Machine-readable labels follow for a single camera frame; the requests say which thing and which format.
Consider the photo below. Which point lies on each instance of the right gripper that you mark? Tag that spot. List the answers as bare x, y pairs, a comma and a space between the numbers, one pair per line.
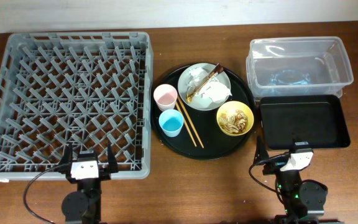
274, 165

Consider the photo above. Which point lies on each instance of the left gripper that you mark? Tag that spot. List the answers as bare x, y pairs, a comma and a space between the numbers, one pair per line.
104, 173

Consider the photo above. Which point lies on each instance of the food scraps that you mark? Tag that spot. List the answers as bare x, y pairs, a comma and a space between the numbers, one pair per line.
233, 121

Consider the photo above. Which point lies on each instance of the yellow bowl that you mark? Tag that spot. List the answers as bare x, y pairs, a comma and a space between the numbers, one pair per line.
237, 105

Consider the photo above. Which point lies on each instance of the wooden chopstick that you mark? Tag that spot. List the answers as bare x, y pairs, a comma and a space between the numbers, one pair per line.
186, 124
190, 121

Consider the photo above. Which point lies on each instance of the grey plate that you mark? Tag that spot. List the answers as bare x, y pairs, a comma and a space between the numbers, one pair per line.
202, 104

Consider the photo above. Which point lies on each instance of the blue cup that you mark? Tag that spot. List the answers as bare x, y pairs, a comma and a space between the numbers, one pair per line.
171, 121

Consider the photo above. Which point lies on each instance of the gold foil wrapper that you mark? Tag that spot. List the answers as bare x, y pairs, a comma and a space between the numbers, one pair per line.
215, 72

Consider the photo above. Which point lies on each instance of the pink cup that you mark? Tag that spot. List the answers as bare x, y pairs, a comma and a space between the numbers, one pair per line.
165, 97

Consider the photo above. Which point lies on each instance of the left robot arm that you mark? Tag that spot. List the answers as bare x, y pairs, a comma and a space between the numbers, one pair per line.
84, 204

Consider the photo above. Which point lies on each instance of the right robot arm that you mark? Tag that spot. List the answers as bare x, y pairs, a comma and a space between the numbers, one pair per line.
303, 200

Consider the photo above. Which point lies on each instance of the grey dishwasher rack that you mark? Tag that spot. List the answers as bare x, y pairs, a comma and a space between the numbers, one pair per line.
87, 90

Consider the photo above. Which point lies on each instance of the round black tray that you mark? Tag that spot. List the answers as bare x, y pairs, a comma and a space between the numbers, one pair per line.
216, 143

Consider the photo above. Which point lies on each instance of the black rectangular tray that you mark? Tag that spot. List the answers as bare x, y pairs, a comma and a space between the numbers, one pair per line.
313, 121

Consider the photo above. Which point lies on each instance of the clear plastic bin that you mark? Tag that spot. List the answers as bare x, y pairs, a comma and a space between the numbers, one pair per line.
295, 66

